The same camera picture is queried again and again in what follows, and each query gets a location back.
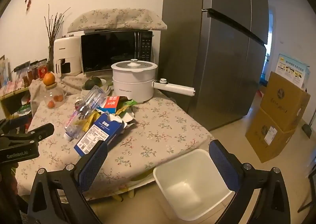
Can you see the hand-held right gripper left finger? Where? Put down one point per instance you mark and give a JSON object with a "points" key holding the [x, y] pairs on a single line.
{"points": [[92, 164]]}

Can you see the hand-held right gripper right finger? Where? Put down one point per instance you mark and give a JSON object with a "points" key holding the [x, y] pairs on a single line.
{"points": [[222, 164]]}

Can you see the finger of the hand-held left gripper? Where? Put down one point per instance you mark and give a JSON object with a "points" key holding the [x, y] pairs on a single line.
{"points": [[40, 131], [14, 122]]}

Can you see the blue milk carton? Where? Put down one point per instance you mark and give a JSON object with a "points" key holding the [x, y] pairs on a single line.
{"points": [[98, 130]]}

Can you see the white plastic bin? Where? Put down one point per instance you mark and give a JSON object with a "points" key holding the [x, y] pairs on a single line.
{"points": [[187, 189]]}

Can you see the yellow wrapper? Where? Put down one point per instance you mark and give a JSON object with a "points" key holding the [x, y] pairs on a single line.
{"points": [[91, 120]]}

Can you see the red drink can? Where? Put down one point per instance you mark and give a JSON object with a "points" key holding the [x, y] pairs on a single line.
{"points": [[79, 104]]}

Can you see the white torn paper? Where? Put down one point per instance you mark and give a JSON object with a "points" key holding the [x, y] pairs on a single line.
{"points": [[121, 118]]}

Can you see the clear plastic bottle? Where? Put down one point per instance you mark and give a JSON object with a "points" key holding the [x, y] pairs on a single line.
{"points": [[91, 100]]}

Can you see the red and blue carton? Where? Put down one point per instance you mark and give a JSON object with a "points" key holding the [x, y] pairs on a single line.
{"points": [[111, 104]]}

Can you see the green snack packet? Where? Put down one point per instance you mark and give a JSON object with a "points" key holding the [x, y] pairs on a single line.
{"points": [[127, 105]]}

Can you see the wooden shelf rack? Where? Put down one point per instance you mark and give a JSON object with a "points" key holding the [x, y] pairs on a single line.
{"points": [[7, 100]]}

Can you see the clear glass jar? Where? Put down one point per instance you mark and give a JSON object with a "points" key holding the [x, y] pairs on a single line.
{"points": [[53, 98]]}

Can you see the spice jar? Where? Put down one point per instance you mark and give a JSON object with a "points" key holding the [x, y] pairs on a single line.
{"points": [[26, 80], [33, 73], [42, 69]]}

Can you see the orange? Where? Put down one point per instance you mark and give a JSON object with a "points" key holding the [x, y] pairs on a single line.
{"points": [[48, 78]]}

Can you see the framed picture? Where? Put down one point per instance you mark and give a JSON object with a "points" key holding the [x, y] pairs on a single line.
{"points": [[3, 68]]}

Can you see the green squash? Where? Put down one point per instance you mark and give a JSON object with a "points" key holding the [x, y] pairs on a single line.
{"points": [[92, 83]]}

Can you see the white air fryer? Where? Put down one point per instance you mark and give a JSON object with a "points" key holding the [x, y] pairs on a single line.
{"points": [[66, 51]]}

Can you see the white electric cooking pot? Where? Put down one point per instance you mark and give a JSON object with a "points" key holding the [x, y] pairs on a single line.
{"points": [[133, 85]]}

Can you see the plain cardboard box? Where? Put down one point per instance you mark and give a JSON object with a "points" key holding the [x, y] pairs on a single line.
{"points": [[284, 100]]}

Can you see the dry twigs in vase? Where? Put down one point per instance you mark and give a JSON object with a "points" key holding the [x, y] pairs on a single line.
{"points": [[51, 41]]}

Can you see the black metal stand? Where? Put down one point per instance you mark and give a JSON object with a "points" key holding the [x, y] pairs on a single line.
{"points": [[308, 196]]}

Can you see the broom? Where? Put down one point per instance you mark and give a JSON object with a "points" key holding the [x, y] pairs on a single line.
{"points": [[308, 126]]}

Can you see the grey refrigerator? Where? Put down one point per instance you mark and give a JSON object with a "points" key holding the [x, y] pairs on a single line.
{"points": [[209, 66]]}

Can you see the black microwave oven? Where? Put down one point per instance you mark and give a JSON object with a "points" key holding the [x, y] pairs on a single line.
{"points": [[111, 48]]}

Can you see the blue printed box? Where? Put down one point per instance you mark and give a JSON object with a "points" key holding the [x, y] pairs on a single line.
{"points": [[292, 68]]}

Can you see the floral cloth cover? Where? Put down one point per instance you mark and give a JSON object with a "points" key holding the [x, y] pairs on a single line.
{"points": [[118, 19]]}

